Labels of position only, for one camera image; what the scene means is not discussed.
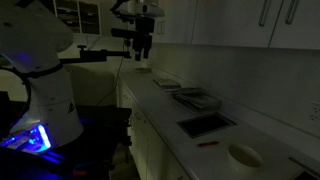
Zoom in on red marker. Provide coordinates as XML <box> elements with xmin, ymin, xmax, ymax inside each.
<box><xmin>197</xmin><ymin>140</ymin><xmax>220</xmax><ymax>148</ymax></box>

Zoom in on black square tray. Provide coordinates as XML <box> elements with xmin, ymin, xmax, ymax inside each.
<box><xmin>176</xmin><ymin>112</ymin><xmax>238</xmax><ymax>139</ymax></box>

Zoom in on stack of flat trays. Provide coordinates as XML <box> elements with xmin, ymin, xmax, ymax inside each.
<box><xmin>171</xmin><ymin>87</ymin><xmax>223</xmax><ymax>113</ymax></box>

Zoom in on wall shelf unit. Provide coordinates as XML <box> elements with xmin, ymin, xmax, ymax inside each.
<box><xmin>53</xmin><ymin>0</ymin><xmax>102</xmax><ymax>37</ymax></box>

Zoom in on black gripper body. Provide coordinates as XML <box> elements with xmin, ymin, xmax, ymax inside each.
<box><xmin>132</xmin><ymin>15</ymin><xmax>156</xmax><ymax>52</ymax></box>

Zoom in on black articulated camera mount arm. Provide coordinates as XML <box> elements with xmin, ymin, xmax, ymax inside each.
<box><xmin>59</xmin><ymin>44</ymin><xmax>132</xmax><ymax>66</ymax></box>

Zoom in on black external camera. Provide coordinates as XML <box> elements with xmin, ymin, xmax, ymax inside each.
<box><xmin>110</xmin><ymin>27</ymin><xmax>137</xmax><ymax>40</ymax></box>

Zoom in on small flat pad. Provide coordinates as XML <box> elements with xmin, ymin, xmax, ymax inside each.
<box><xmin>134</xmin><ymin>67</ymin><xmax>153</xmax><ymax>75</ymax></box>

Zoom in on long metal cabinet handle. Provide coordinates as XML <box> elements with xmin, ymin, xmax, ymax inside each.
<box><xmin>258</xmin><ymin>0</ymin><xmax>272</xmax><ymax>28</ymax></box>
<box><xmin>284</xmin><ymin>0</ymin><xmax>300</xmax><ymax>26</ymax></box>

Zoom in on white wall outlet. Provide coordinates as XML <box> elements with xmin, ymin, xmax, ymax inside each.
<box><xmin>308</xmin><ymin>100</ymin><xmax>320</xmax><ymax>123</ymax></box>

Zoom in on white bowl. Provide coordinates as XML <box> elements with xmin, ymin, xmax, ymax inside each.
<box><xmin>227</xmin><ymin>143</ymin><xmax>264</xmax><ymax>174</ymax></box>

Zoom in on thin black camera cable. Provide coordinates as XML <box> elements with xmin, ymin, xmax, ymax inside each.
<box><xmin>96</xmin><ymin>56</ymin><xmax>125</xmax><ymax>107</ymax></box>

